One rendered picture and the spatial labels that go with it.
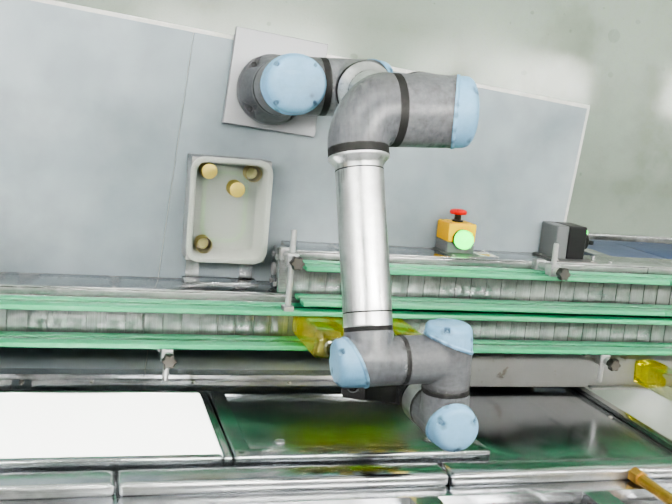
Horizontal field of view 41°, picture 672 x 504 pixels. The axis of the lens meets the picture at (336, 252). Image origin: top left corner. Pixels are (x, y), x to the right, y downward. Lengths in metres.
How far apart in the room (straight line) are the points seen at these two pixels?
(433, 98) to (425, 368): 0.41
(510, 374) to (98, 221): 1.00
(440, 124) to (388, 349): 0.36
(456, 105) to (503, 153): 0.79
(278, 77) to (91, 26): 0.43
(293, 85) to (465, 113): 0.45
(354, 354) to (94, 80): 0.91
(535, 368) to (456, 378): 0.82
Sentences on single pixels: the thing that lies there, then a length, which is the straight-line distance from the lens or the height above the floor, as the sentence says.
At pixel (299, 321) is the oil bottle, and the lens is 1.88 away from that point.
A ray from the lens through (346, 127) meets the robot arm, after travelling 1.36.
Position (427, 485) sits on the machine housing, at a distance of 1.57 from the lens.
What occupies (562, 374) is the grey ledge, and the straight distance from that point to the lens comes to 2.23.
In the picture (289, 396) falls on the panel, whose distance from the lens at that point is 1.85.
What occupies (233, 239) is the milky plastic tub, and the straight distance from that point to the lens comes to 1.99.
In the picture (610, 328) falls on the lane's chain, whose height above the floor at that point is 0.88.
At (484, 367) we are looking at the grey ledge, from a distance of 2.13.
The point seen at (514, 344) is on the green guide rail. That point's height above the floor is 0.91.
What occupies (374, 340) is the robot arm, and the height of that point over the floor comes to 1.50.
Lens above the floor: 2.70
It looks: 71 degrees down
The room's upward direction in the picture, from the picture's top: 124 degrees clockwise
